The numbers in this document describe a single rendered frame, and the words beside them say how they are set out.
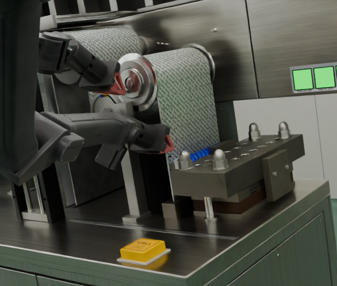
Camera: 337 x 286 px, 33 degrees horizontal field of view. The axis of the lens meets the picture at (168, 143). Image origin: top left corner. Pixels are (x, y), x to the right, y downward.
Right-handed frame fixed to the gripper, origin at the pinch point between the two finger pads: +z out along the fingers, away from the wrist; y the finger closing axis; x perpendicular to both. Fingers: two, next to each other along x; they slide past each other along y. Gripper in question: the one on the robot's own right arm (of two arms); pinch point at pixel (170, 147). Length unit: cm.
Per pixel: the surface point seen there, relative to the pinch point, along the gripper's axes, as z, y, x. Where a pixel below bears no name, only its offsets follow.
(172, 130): -0.6, 0.3, 4.3
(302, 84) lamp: 20.7, 23.6, 23.0
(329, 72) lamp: 19.5, 31.2, 25.2
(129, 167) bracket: -4.5, -8.6, -6.5
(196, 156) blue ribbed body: 6.9, 3.5, -0.5
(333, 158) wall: 266, -73, 63
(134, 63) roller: -13.7, -4.6, 17.8
